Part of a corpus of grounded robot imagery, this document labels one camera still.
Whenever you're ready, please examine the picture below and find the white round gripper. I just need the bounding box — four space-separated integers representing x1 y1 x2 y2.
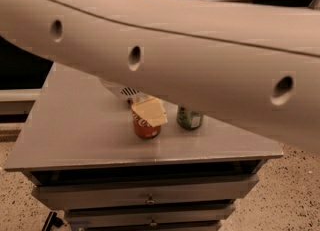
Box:
100 79 168 127

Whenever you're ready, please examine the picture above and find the red Coca-Cola can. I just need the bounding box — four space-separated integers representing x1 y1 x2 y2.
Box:
130 100 161 139

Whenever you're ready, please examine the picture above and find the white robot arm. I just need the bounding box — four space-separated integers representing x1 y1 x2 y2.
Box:
0 0 320 153

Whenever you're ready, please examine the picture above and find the green soda can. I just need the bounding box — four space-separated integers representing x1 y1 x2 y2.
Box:
177 106 203 130

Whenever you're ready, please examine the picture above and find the grey drawer cabinet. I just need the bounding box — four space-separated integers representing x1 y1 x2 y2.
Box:
5 65 283 231

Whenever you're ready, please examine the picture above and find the top grey drawer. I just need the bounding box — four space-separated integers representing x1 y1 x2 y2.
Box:
32 174 259 210

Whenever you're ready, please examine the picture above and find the grey drawer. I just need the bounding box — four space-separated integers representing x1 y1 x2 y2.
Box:
66 204 234 228
84 221 221 231
32 174 259 210

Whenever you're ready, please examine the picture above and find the middle grey drawer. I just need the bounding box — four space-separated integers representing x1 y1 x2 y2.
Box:
66 204 234 228

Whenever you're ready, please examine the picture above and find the bottom grey drawer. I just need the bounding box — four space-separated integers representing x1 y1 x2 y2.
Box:
84 221 221 231

